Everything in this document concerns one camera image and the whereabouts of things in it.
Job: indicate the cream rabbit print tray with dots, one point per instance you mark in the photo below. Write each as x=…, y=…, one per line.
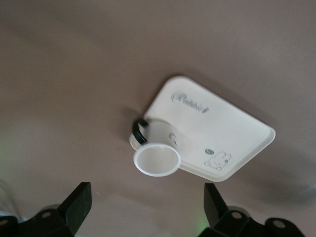
x=222, y=128

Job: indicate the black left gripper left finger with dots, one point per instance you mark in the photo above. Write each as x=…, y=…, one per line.
x=74, y=205

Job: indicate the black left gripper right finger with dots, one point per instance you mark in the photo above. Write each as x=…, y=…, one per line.
x=213, y=205

